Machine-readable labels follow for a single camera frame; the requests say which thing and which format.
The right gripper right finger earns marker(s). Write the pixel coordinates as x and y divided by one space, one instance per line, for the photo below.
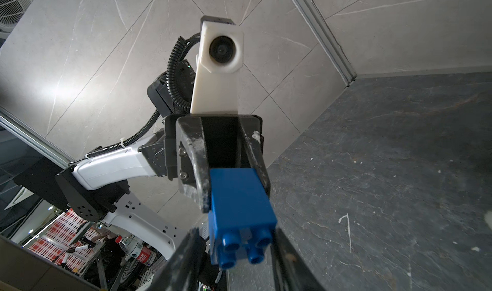
289 269

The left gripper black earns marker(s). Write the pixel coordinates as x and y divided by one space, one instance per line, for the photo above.
194 144

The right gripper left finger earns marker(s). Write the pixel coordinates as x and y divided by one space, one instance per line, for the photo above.
181 272

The small blue lego brick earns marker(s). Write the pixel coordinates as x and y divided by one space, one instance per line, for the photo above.
241 219

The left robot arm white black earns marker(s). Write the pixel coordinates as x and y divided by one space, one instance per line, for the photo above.
97 189

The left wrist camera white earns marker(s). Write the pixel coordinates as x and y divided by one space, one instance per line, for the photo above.
219 61

